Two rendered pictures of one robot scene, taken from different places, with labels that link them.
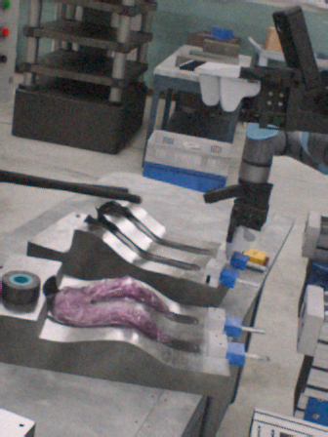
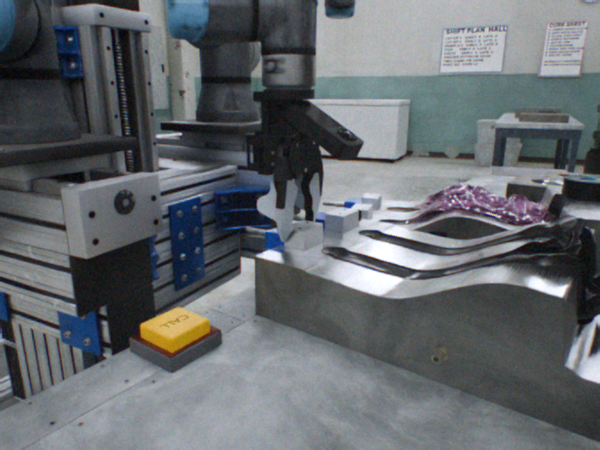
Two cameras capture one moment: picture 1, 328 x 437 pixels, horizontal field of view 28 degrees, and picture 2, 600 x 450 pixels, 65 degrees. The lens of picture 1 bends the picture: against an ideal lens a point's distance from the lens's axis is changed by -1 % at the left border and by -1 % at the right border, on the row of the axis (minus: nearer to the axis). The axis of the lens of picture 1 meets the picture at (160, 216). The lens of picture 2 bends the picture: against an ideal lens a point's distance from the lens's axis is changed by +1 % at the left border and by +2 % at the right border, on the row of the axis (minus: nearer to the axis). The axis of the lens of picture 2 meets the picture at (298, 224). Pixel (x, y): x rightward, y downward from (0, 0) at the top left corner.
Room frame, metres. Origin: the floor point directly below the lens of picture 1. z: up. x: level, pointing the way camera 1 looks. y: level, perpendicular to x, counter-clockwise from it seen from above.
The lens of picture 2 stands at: (2.17, 0.03, 1.11)
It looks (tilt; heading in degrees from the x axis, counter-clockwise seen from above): 16 degrees down; 200
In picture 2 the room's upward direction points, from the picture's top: straight up
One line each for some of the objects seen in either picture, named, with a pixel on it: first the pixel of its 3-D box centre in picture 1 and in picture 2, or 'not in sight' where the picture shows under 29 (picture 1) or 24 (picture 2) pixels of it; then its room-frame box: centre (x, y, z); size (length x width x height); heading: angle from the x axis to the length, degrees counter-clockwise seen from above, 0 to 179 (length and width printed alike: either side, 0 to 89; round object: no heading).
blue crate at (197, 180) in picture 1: (185, 175); not in sight; (4.69, -0.13, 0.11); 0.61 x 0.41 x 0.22; 85
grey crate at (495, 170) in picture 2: not in sight; (526, 184); (-2.19, 0.53, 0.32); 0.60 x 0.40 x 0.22; 89
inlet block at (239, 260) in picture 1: (242, 261); (279, 237); (1.54, -0.23, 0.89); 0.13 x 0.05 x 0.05; 74
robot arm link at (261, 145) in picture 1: (262, 140); (286, 11); (1.55, -0.21, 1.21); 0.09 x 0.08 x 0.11; 124
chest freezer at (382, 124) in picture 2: not in sight; (357, 129); (-5.47, -1.69, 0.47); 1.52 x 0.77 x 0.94; 85
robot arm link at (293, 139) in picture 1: (296, 143); (210, 11); (1.59, -0.30, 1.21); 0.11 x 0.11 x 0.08; 34
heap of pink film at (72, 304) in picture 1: (114, 302); (479, 201); (1.21, 0.06, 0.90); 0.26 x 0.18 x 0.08; 91
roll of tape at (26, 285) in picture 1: (20, 287); (586, 187); (1.15, 0.25, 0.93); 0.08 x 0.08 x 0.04
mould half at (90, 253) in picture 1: (137, 248); (464, 283); (1.57, 0.05, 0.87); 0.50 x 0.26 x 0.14; 73
